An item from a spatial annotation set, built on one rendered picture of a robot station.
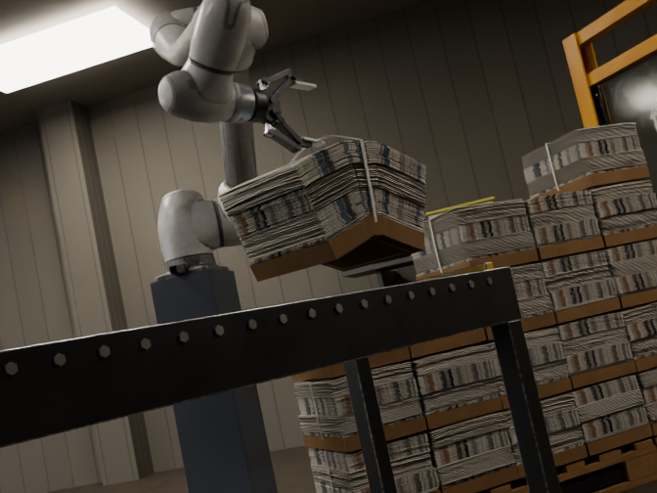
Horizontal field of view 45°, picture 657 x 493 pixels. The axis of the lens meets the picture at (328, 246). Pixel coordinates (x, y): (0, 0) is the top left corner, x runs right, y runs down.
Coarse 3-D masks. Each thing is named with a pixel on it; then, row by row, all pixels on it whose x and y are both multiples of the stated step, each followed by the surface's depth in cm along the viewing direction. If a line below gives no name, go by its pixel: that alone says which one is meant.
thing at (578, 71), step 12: (576, 36) 367; (564, 48) 374; (576, 48) 367; (588, 48) 371; (576, 60) 368; (588, 60) 372; (576, 72) 369; (588, 72) 373; (576, 84) 370; (588, 84) 364; (576, 96) 372; (588, 96) 364; (600, 96) 367; (588, 108) 366; (600, 108) 364; (588, 120) 367; (600, 120) 364
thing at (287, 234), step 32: (320, 160) 173; (256, 192) 178; (288, 192) 172; (320, 192) 171; (352, 192) 178; (256, 224) 184; (288, 224) 177; (320, 224) 170; (352, 224) 176; (256, 256) 189
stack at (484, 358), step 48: (528, 288) 278; (576, 288) 285; (528, 336) 273; (576, 336) 281; (624, 336) 288; (336, 384) 245; (384, 384) 251; (432, 384) 257; (480, 384) 264; (624, 384) 284; (336, 432) 248; (432, 432) 254; (480, 432) 260; (576, 432) 274; (336, 480) 255; (432, 480) 252
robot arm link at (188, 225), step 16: (176, 192) 249; (192, 192) 250; (160, 208) 249; (176, 208) 245; (192, 208) 246; (208, 208) 248; (160, 224) 247; (176, 224) 244; (192, 224) 245; (208, 224) 246; (160, 240) 248; (176, 240) 244; (192, 240) 245; (208, 240) 247; (176, 256) 244
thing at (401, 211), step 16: (384, 160) 187; (400, 160) 190; (416, 160) 194; (384, 176) 186; (400, 176) 189; (416, 176) 193; (384, 192) 186; (400, 192) 188; (416, 192) 192; (384, 208) 184; (400, 208) 188; (416, 208) 192; (416, 224) 190; (384, 240) 184; (352, 256) 196; (368, 256) 195; (384, 256) 194
